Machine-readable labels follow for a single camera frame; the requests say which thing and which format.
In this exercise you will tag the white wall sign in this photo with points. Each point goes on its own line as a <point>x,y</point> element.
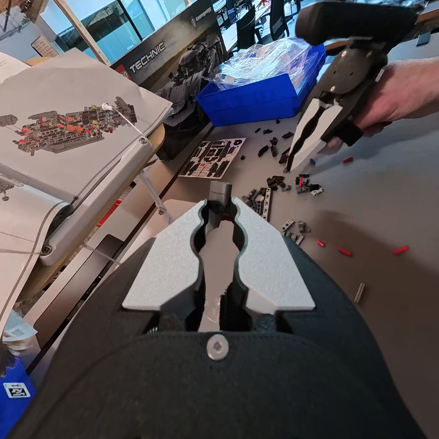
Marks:
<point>44,46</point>

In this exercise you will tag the orange plastic object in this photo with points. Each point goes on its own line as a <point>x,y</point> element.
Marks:
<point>111,211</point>

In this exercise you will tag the pale grey lego axle joiner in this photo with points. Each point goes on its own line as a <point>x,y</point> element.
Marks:
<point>317,192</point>

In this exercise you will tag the black lego subassembly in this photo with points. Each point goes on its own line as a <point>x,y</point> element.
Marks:
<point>306,188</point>

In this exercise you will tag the white book stand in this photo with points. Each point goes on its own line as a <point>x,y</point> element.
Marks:
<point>96,195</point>

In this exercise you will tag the lego sticker sheet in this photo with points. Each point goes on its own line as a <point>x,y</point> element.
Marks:
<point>212,157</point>

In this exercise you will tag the grey lego axle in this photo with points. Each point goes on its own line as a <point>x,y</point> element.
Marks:
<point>359,292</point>
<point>300,239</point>

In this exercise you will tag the lego instruction manual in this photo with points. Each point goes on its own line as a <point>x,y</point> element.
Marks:
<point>68,120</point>

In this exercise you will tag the small lego subassembly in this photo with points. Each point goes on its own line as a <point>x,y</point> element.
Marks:
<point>219,199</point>

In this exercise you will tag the black holed lego beam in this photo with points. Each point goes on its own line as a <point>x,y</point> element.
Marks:
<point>274,179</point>

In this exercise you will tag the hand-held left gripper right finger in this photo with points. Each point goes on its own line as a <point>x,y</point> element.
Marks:
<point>274,271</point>

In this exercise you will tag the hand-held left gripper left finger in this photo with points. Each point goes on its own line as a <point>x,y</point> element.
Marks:
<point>161,267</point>

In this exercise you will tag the dark grey lego connector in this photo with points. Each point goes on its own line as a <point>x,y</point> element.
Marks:
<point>291,235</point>

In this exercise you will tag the light grey holed lego connector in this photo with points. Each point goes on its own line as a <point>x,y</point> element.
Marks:
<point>287,224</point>

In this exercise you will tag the white printed paper sheet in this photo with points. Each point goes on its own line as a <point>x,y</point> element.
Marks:
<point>10,65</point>

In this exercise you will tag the black lego set box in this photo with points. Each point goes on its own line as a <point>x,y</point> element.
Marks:
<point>171,61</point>

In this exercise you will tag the person's right hand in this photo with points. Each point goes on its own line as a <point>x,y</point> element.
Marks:
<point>404,96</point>

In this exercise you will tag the dark grey rounded lego piece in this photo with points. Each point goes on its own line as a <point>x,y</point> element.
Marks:
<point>302,226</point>

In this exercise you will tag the pile of clear plastic bags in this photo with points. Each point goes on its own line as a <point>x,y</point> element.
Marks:
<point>267,61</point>

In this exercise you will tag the black office chair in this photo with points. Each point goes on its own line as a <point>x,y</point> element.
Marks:
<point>283,20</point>
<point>247,27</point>

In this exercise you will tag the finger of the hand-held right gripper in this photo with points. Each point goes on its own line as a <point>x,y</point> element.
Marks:
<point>303,130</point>
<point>325,127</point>

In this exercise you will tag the grey beam lego subassembly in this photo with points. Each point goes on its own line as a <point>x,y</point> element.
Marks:
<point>265,204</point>

